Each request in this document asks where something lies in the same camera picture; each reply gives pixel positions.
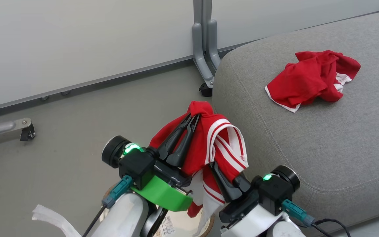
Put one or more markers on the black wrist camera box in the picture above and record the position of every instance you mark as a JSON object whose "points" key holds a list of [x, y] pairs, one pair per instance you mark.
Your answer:
{"points": [[136, 168], [275, 194]]}

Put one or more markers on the grey partition bottom rail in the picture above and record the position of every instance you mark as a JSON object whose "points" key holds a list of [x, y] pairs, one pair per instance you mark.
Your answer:
{"points": [[275, 33], [77, 85]]}

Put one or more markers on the white crumpled strip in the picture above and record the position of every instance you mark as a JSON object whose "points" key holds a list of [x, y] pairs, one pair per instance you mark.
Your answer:
{"points": [[54, 219]]}

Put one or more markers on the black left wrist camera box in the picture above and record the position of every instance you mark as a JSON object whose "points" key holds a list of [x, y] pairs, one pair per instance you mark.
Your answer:
{"points": [[136, 168]]}

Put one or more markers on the grey partition post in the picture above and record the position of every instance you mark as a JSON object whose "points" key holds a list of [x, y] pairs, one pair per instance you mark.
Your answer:
{"points": [[202, 13]]}

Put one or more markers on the black caster wheel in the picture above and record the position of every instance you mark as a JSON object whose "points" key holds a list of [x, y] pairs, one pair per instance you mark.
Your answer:
{"points": [[28, 134], [205, 90]]}

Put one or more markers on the red shirt white trim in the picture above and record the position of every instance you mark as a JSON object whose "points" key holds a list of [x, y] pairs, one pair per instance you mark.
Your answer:
{"points": [[301, 82]]}

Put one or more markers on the red garment white stripes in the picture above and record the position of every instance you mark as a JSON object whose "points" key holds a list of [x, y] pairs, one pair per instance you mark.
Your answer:
{"points": [[202, 144]]}

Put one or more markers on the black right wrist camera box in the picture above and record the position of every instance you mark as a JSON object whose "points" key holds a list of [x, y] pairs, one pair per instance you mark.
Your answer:
{"points": [[275, 194]]}

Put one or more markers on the white barcode label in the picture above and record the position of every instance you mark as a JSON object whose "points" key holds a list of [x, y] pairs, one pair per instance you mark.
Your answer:
{"points": [[167, 227]]}

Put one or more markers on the grey fabric sofa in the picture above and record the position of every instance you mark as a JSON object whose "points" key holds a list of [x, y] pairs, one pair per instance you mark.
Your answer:
{"points": [[308, 148]]}

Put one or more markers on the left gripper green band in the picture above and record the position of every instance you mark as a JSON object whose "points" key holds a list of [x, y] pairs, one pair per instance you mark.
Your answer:
{"points": [[166, 194]]}

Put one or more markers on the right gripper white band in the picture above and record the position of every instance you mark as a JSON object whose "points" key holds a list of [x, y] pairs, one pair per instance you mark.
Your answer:
{"points": [[242, 205]]}

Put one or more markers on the small metal levelling foot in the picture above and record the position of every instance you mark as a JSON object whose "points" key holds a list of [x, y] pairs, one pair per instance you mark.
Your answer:
{"points": [[65, 92], [44, 98]]}

